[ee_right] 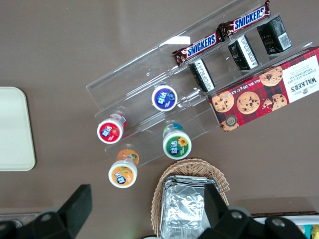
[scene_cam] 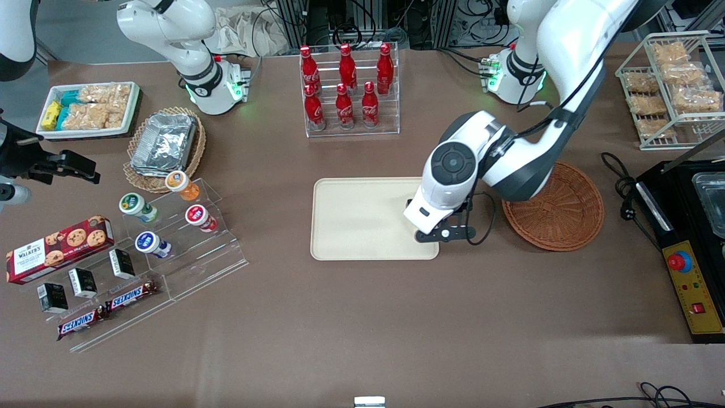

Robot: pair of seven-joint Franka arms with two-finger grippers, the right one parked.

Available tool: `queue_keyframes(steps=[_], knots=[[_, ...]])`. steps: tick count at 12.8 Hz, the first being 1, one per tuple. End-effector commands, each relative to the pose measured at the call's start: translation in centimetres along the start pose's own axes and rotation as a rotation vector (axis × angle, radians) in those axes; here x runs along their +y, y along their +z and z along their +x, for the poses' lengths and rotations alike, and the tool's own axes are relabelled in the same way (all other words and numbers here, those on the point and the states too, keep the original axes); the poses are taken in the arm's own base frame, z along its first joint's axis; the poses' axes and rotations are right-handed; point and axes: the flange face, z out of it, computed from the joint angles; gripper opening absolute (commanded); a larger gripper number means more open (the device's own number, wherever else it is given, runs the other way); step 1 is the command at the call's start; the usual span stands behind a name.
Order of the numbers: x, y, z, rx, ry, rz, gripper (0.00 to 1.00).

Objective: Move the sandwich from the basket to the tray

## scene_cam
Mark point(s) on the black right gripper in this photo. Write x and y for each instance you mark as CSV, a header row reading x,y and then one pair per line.
x,y
21,160

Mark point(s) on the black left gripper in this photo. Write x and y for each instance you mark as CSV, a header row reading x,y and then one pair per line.
x,y
409,202

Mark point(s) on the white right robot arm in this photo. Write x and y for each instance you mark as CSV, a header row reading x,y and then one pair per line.
x,y
170,28

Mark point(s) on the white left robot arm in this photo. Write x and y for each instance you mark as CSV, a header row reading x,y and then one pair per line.
x,y
436,198

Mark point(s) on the oval light wicker basket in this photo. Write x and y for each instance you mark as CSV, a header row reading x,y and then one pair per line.
x,y
139,181

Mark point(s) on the beige plastic tray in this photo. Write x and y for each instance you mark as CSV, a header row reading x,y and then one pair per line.
x,y
362,218

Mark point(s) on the round brown wicker basket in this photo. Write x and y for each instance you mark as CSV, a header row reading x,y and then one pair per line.
x,y
566,221

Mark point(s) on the puffed rice snack bag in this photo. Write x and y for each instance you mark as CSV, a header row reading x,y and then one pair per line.
x,y
684,73
696,100
93,116
648,105
105,93
657,128
670,54
641,82

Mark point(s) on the teal snack packet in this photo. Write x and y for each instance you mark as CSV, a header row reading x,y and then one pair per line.
x,y
69,98
62,118

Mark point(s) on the green lid yogurt cup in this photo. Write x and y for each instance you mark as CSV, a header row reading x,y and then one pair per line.
x,y
136,205

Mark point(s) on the yellow snack packet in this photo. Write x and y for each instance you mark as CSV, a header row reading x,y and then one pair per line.
x,y
51,115

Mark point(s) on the white rectangular dish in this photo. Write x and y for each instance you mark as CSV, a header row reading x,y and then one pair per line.
x,y
131,110

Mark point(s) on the stacked aluminium foil containers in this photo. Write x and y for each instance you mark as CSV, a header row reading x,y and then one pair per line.
x,y
164,144

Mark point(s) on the red Walkers cookie box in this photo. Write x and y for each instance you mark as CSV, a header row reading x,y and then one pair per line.
x,y
56,249

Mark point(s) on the orange lid yogurt cup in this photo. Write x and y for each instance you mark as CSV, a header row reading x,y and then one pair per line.
x,y
181,184

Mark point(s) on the blue lid yogurt cup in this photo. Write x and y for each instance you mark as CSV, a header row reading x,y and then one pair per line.
x,y
150,243

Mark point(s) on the small black box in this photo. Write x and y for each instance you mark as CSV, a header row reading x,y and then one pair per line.
x,y
52,297
122,263
82,283

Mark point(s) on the red lid yogurt cup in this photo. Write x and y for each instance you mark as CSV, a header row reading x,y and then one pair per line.
x,y
199,217

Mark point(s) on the clear acrylic bottle rack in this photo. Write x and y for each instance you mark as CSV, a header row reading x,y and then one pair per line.
x,y
391,113

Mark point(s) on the Snickers chocolate bar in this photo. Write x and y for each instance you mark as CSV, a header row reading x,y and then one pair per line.
x,y
131,296
79,323

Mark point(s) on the red cola bottle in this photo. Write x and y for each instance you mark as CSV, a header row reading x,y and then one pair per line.
x,y
344,110
309,71
370,107
347,68
385,71
314,110

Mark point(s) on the clear acrylic cup riser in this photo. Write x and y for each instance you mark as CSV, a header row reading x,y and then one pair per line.
x,y
215,255

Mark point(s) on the clear acrylic snack riser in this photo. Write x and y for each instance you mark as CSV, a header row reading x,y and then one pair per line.
x,y
124,323

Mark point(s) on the beige cloth bag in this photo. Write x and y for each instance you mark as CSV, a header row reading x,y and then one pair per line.
x,y
243,31

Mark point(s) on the black machine housing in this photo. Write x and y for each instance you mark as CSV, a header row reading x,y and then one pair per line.
x,y
679,226

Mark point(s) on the red emergency stop button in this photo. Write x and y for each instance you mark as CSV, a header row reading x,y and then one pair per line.
x,y
678,262

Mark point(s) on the grey metal rod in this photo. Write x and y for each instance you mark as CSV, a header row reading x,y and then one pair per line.
x,y
694,152

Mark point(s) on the yellow control box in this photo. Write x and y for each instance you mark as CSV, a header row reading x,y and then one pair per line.
x,y
694,289

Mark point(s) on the black equipment rack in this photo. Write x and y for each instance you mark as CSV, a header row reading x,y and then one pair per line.
x,y
317,22

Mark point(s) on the clear plastic container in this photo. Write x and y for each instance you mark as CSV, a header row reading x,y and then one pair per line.
x,y
712,207

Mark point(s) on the small white metal bracket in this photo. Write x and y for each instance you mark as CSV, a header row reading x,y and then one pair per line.
x,y
369,402

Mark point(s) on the red rocker switch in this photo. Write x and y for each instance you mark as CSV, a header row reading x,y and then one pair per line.
x,y
698,309

